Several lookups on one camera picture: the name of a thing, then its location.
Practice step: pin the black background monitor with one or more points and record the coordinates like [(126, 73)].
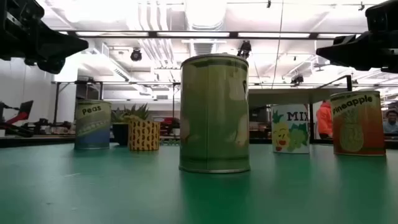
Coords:
[(25, 109)]

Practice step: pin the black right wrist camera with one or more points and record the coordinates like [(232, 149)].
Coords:
[(384, 15)]

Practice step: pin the shelf with black legs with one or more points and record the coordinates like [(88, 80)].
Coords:
[(289, 95)]

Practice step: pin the orange pineapple can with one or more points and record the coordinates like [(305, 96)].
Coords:
[(357, 124)]

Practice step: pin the black background workstation frame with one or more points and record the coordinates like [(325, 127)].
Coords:
[(57, 102)]

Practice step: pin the red storage bins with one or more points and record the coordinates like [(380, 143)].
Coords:
[(168, 122)]

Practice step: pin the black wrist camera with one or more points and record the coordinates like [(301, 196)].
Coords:
[(384, 15), (21, 9)]

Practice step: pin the white mix fruit can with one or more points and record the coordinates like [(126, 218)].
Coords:
[(290, 129)]

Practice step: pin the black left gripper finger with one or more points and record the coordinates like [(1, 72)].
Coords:
[(51, 66), (62, 45)]

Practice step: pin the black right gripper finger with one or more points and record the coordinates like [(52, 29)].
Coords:
[(345, 39), (351, 54)]

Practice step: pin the red background robot part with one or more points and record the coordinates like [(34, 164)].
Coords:
[(14, 119)]

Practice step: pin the black ceiling-mounted camera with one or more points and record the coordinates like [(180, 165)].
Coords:
[(297, 79), (136, 55)]

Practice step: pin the person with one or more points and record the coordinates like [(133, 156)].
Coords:
[(325, 119), (391, 124)]

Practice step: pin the multicoloured food can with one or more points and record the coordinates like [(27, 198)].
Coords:
[(144, 136)]

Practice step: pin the succulent plant in black pot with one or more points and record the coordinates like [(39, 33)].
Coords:
[(119, 133)]

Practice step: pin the green pears can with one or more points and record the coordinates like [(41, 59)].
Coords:
[(214, 115)]

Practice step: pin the overhead black frame bar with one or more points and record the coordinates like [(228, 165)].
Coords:
[(150, 34)]

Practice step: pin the black overhead rig camera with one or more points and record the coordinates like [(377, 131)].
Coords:
[(245, 48)]

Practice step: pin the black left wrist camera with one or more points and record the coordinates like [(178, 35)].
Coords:
[(21, 9)]

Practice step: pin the peas can green blue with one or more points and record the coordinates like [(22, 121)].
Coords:
[(92, 126)]

